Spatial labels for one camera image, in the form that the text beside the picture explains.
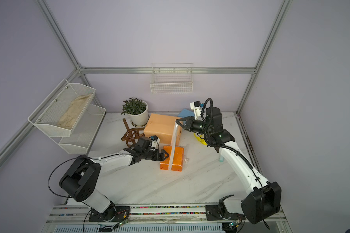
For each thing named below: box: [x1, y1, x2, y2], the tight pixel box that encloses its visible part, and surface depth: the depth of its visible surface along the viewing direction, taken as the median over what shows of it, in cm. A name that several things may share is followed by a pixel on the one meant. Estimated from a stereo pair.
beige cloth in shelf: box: [57, 93, 92, 131], surface depth 81 cm
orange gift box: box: [159, 146, 185, 172], surface depth 85 cm
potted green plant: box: [120, 96, 149, 127], surface depth 103 cm
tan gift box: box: [143, 113, 183, 146], surface depth 95 cm
